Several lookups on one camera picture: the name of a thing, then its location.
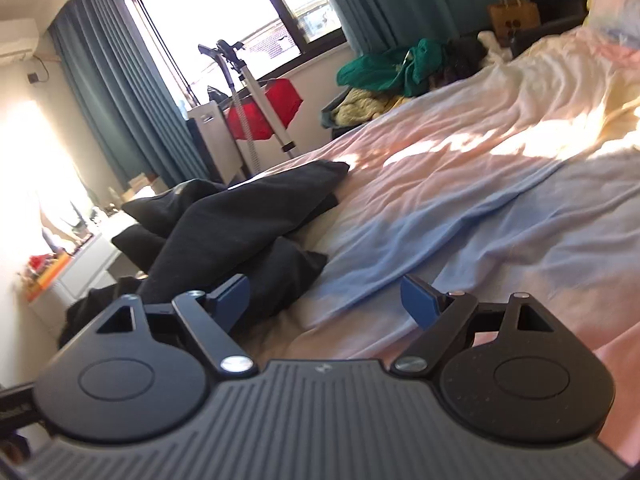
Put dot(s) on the white cloth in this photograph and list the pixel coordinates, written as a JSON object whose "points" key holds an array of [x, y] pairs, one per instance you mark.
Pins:
{"points": [[492, 47]]}

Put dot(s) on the black armchair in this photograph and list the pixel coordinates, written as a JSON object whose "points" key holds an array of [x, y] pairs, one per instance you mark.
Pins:
{"points": [[560, 12]]}

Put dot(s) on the brown paper bag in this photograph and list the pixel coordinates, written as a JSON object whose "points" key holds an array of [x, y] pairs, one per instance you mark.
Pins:
{"points": [[515, 17]]}

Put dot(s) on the pastel pillow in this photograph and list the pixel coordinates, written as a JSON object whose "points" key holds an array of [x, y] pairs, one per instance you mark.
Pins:
{"points": [[617, 10]]}

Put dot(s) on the dark framed window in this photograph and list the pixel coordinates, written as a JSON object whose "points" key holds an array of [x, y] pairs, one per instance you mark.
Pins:
{"points": [[220, 15]]}

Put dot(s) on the green clothes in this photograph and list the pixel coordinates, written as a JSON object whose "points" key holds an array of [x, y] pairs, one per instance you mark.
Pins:
{"points": [[385, 67]]}

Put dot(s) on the black clothes pile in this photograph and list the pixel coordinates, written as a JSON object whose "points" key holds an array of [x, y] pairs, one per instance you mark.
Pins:
{"points": [[462, 60]]}

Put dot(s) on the white air purifier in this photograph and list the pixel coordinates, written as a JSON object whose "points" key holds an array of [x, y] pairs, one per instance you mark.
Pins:
{"points": [[215, 140]]}

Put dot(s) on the red chair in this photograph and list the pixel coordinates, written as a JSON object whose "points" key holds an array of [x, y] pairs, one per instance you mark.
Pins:
{"points": [[270, 110]]}

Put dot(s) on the white air conditioner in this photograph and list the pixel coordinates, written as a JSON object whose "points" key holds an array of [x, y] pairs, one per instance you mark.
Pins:
{"points": [[17, 40]]}

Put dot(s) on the garment steamer stand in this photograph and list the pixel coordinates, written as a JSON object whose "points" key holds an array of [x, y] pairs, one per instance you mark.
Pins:
{"points": [[252, 95]]}

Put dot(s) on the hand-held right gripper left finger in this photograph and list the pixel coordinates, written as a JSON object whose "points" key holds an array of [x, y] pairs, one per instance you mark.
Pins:
{"points": [[233, 295]]}

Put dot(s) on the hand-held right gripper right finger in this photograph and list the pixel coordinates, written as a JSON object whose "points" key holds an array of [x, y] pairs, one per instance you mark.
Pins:
{"points": [[418, 303]]}

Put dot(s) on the yellow clothes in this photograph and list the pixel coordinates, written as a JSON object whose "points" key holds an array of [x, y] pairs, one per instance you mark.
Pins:
{"points": [[360, 105]]}

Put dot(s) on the teal curtain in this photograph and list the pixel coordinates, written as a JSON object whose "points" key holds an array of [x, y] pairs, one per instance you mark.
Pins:
{"points": [[415, 0], [120, 85]]}

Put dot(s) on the white dresser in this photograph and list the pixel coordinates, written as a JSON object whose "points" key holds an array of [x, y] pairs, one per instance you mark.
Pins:
{"points": [[85, 270]]}

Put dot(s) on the black knit sweater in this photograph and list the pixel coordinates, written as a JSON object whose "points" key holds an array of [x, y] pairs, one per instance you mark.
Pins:
{"points": [[235, 220]]}

